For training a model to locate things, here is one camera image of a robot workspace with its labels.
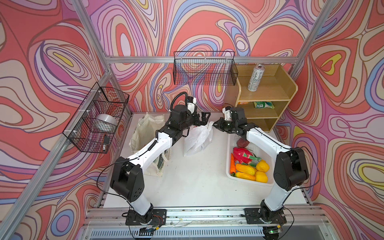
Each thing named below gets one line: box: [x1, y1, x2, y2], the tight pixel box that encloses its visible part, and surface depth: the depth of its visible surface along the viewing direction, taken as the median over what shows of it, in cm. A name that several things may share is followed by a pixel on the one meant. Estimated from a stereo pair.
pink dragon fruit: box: [232, 147, 262, 168], surface depth 88 cm
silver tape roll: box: [92, 113, 118, 133], surface depth 74 cm
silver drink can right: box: [247, 64, 265, 92], surface depth 82 cm
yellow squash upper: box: [235, 163, 257, 176], surface depth 85 cm
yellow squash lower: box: [235, 171, 256, 181], surface depth 84 cm
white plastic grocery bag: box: [183, 121, 214, 157], surface depth 91 cm
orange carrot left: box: [230, 153, 236, 174], surface depth 91 cm
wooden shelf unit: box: [235, 64, 299, 132], surface depth 91 cm
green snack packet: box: [253, 101, 275, 110], surface depth 101 cm
